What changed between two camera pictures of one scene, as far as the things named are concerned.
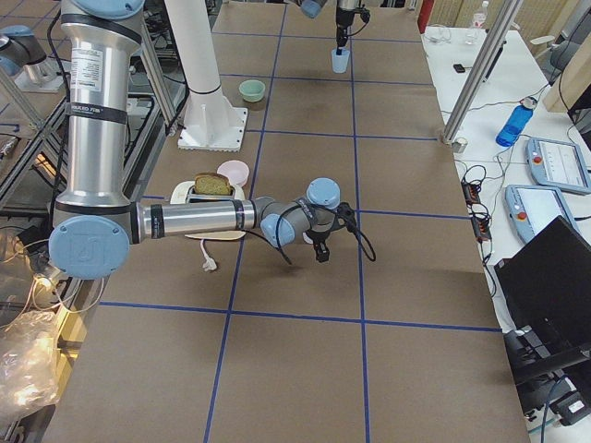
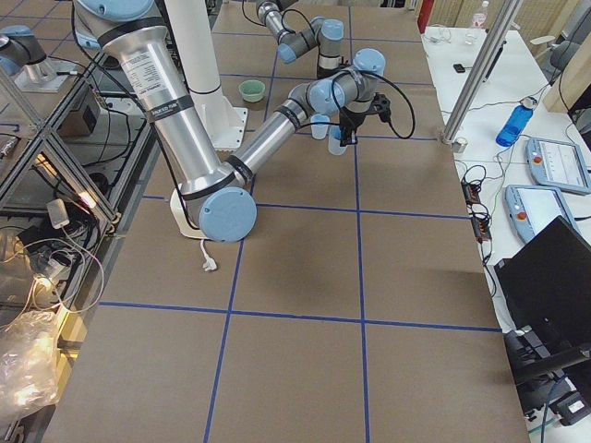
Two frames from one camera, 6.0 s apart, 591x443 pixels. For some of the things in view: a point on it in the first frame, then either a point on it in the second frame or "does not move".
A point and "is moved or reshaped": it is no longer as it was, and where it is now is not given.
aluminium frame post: (480, 75) does not move
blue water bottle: (510, 131) does not move
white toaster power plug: (210, 263) does not move
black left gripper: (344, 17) -> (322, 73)
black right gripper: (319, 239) -> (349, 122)
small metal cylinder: (459, 145) does not move
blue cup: (340, 62) is moved or reshaped
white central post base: (210, 123) does not move
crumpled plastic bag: (30, 366) does not move
